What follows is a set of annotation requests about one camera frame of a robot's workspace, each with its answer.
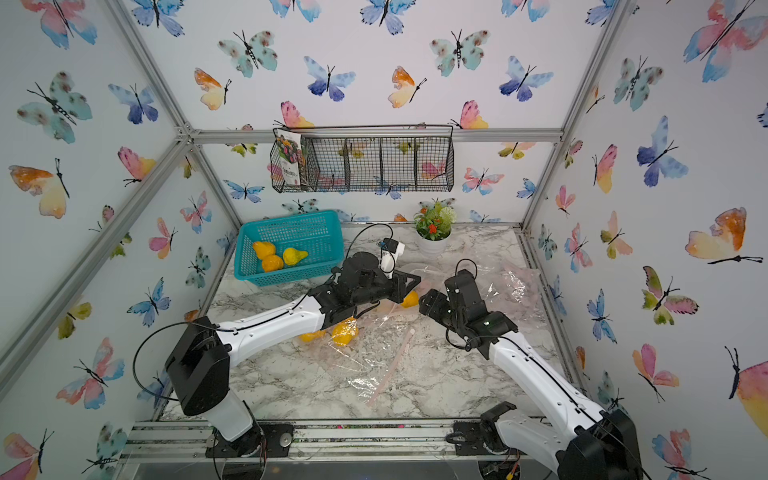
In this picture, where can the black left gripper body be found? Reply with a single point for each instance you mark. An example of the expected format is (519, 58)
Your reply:
(380, 289)

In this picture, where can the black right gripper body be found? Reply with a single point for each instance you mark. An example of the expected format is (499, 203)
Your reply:
(441, 309)

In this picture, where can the yellow-green pear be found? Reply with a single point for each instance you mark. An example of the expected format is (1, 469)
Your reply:
(292, 256)

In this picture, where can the yellow pear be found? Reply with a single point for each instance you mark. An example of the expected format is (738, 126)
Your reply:
(272, 263)

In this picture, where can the orange pear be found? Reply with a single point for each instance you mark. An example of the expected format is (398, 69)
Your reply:
(263, 249)

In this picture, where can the clear zip-top bag with pears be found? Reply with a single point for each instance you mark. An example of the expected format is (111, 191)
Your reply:
(506, 287)

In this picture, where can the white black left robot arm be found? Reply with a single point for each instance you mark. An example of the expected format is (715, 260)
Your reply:
(200, 363)

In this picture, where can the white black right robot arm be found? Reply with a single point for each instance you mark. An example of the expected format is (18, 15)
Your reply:
(581, 440)

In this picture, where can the clear bag of lemons front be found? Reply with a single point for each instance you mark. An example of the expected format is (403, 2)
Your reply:
(334, 349)

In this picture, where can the white pot artificial plant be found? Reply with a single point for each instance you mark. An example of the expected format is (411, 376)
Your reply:
(434, 222)

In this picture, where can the teal plastic basket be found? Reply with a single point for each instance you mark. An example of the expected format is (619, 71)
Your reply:
(317, 234)

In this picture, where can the seed packet in basket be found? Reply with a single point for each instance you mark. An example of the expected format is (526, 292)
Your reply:
(290, 156)

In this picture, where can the black wire wall basket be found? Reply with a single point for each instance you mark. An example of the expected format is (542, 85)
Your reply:
(386, 160)

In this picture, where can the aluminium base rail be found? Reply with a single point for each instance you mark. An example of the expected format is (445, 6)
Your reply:
(317, 441)

